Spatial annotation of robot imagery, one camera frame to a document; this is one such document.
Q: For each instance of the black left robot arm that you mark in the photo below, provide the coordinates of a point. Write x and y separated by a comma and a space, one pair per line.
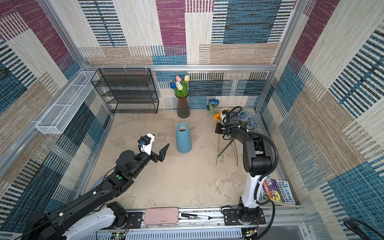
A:
54, 224

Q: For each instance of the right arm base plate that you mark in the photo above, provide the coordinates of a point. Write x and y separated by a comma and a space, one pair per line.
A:
253, 216

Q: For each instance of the black wire shelf rack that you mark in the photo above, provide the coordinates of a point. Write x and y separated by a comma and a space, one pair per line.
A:
127, 91

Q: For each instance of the orange artificial carnation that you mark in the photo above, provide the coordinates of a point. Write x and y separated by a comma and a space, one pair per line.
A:
217, 116

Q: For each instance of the black white marker pen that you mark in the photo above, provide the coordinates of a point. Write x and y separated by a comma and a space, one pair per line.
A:
194, 216

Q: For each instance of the blue rose orange flower bouquet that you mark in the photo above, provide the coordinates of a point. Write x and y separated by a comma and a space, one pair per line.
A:
247, 118

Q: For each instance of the pale blue-white artificial tulip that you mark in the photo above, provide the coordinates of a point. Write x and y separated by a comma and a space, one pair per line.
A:
179, 86

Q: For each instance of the white mesh wall basket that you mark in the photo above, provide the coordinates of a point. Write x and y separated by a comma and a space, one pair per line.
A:
58, 117

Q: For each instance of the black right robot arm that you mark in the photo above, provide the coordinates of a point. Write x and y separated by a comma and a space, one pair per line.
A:
260, 159

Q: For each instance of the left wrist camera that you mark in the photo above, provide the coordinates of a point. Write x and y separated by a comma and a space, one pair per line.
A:
145, 143

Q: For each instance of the pink ribbed glass vase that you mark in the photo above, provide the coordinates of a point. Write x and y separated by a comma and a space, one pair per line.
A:
183, 109

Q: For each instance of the teal ceramic vase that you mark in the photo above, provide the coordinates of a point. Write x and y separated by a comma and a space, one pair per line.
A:
183, 135

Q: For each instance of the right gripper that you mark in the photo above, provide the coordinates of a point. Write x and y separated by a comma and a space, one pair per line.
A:
218, 131

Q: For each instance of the dark blue artificial rose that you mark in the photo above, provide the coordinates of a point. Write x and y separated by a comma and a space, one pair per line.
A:
211, 107

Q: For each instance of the colourful paperback book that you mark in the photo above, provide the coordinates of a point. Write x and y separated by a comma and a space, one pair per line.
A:
278, 191

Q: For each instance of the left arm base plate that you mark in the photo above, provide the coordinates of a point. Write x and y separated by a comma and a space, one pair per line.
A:
128, 220

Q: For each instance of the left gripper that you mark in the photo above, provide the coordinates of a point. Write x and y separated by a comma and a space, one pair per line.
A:
160, 156

